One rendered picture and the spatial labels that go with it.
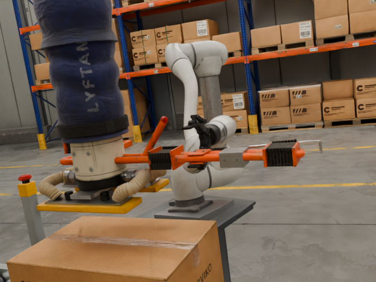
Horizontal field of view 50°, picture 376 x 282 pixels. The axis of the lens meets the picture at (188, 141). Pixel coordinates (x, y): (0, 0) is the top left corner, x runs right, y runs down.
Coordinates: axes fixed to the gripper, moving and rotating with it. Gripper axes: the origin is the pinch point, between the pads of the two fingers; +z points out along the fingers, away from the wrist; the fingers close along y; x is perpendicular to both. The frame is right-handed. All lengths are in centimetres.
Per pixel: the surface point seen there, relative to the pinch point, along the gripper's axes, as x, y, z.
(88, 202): 24.5, 10.2, 26.0
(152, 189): 11.5, 11.8, 9.2
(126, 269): 11.1, 28.2, 31.3
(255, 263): 28, 123, -148
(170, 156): -1.4, -1.2, 17.7
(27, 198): 115, 31, -32
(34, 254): 50, 28, 28
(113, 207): 14.1, 10.8, 27.8
